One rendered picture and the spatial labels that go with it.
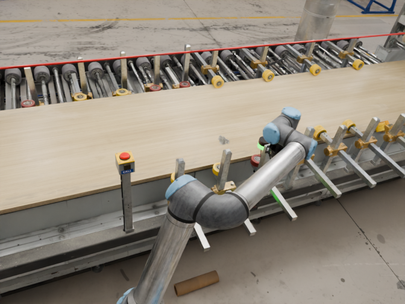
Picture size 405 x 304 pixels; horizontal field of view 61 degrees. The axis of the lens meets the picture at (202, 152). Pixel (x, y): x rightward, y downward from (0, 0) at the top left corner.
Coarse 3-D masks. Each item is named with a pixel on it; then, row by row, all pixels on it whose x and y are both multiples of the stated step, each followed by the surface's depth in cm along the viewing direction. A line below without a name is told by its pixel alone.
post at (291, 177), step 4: (308, 128) 184; (312, 128) 183; (304, 132) 187; (308, 132) 185; (312, 132) 184; (312, 136) 187; (300, 164) 201; (296, 168) 202; (292, 172) 205; (296, 172) 205; (288, 176) 210; (292, 176) 206; (288, 180) 210; (292, 180) 210; (288, 184) 211; (292, 184) 213
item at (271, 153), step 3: (270, 144) 169; (273, 144) 167; (276, 144) 166; (279, 144) 167; (267, 147) 173; (270, 147) 171; (273, 147) 169; (276, 147) 168; (279, 147) 169; (282, 147) 169; (270, 150) 172; (273, 150) 170; (276, 150) 169; (279, 150) 170; (270, 153) 173; (273, 153) 168; (276, 153) 168; (270, 156) 172; (273, 156) 170; (270, 159) 172
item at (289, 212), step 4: (256, 168) 202; (272, 188) 191; (276, 188) 191; (272, 192) 190; (276, 192) 189; (276, 196) 187; (280, 196) 187; (276, 200) 188; (280, 200) 185; (284, 200) 185; (280, 204) 185; (284, 204) 183; (288, 204) 183; (284, 208) 182; (288, 208) 181; (288, 212) 179; (292, 212) 179; (288, 216) 180; (292, 216) 178; (296, 216) 178; (292, 220) 178
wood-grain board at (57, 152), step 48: (144, 96) 238; (192, 96) 245; (240, 96) 252; (288, 96) 259; (336, 96) 267; (384, 96) 275; (0, 144) 188; (48, 144) 192; (96, 144) 196; (144, 144) 201; (192, 144) 205; (240, 144) 210; (0, 192) 164; (48, 192) 167; (96, 192) 173
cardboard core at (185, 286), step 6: (198, 276) 231; (204, 276) 231; (210, 276) 232; (216, 276) 232; (180, 282) 227; (186, 282) 226; (192, 282) 227; (198, 282) 228; (204, 282) 229; (210, 282) 231; (174, 288) 229; (180, 288) 223; (186, 288) 224; (192, 288) 226; (198, 288) 229; (180, 294) 224
